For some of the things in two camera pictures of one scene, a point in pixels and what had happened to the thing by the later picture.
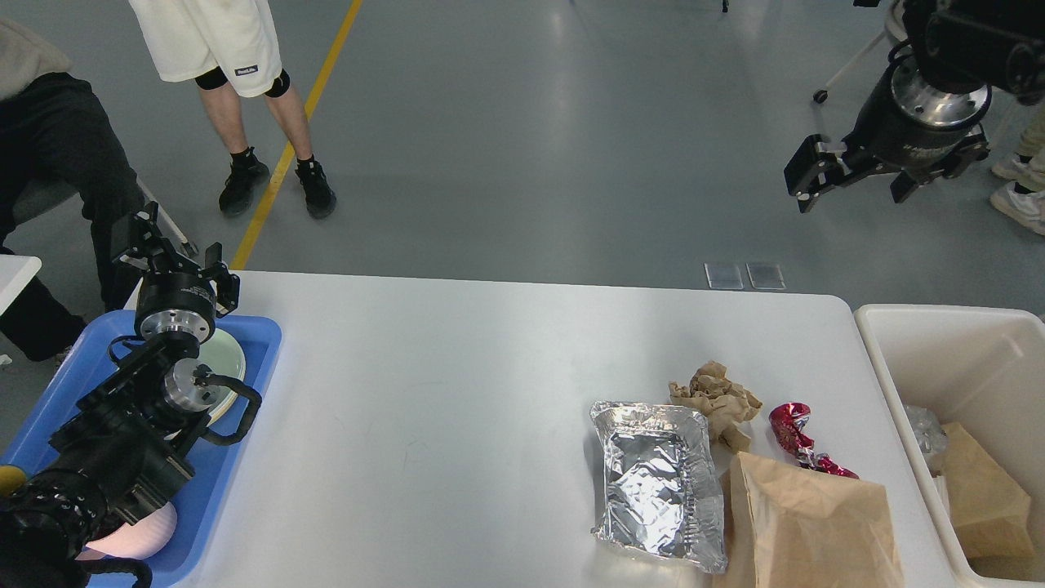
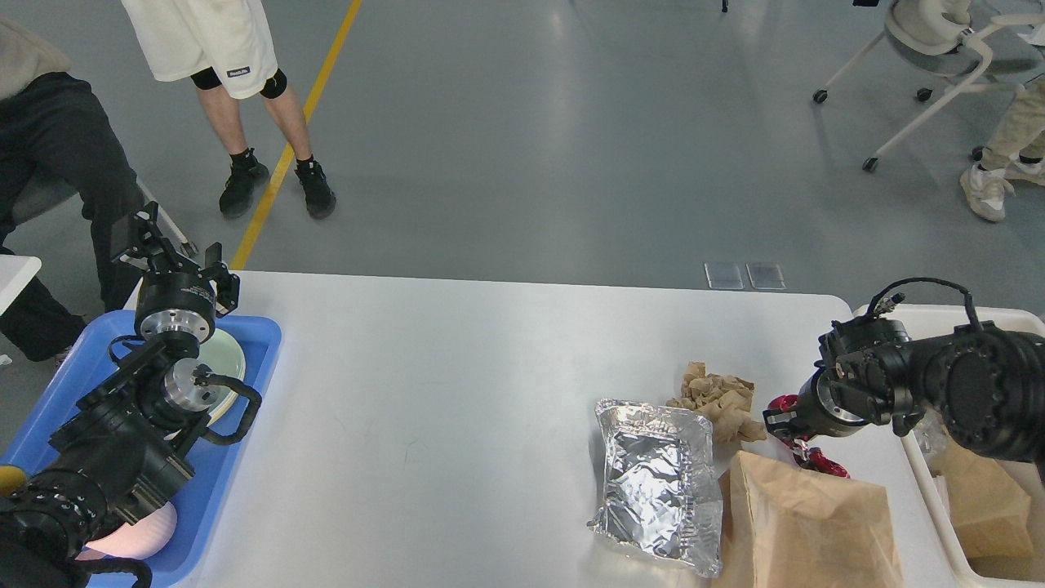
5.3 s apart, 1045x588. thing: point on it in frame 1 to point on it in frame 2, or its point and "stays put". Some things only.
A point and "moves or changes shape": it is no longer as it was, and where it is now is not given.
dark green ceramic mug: x=11 y=478 stays put
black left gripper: x=171 y=300 stays put
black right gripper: x=904 y=122 to x=828 y=404
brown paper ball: x=727 y=406 moves or changes shape
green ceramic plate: x=222 y=354 stays put
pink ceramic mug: x=140 y=541 stays put
